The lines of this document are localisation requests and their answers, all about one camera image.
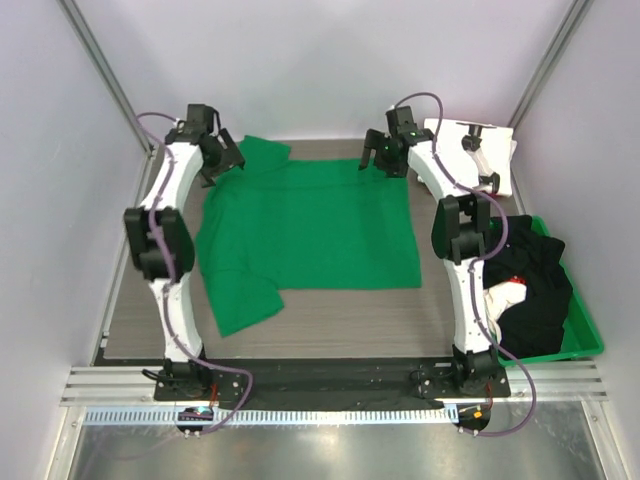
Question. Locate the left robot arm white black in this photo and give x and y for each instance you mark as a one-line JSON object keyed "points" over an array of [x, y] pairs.
{"points": [[163, 251]]}

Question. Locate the black t shirt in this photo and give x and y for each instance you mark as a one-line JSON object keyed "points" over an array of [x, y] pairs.
{"points": [[534, 326]]}

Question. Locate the white t shirt in bin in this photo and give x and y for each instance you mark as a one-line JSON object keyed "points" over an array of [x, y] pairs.
{"points": [[498, 299]]}

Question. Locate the folded red t shirt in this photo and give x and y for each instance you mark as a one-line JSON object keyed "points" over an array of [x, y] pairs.
{"points": [[492, 195]]}

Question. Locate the left aluminium corner post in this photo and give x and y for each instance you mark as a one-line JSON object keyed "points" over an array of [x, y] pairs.
{"points": [[90, 44]]}

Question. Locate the green t shirt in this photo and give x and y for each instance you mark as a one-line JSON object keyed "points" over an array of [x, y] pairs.
{"points": [[281, 223]]}

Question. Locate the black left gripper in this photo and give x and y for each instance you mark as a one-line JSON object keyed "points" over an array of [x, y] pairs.
{"points": [[231, 157]]}

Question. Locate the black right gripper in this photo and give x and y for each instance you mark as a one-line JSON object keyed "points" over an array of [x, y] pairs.
{"points": [[373, 139]]}

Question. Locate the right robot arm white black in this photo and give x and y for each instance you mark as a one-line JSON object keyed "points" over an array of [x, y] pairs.
{"points": [[459, 235]]}

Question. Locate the folded white printed t shirt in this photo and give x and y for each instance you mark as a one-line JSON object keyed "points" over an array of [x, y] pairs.
{"points": [[465, 155]]}

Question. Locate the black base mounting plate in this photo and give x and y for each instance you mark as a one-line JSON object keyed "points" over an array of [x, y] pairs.
{"points": [[230, 393]]}

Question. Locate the right aluminium corner post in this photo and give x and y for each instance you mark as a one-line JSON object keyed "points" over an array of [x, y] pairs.
{"points": [[571, 21]]}

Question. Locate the aluminium corner post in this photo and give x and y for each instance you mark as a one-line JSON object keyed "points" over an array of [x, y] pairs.
{"points": [[90, 44], [571, 21]]}

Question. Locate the aluminium frame rail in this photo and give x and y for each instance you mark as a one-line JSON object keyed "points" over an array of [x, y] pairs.
{"points": [[114, 385]]}

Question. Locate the green plastic bin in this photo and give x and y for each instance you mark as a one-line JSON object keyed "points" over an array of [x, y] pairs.
{"points": [[581, 336]]}

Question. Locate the white slotted cable duct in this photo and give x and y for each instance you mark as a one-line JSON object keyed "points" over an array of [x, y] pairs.
{"points": [[270, 416]]}

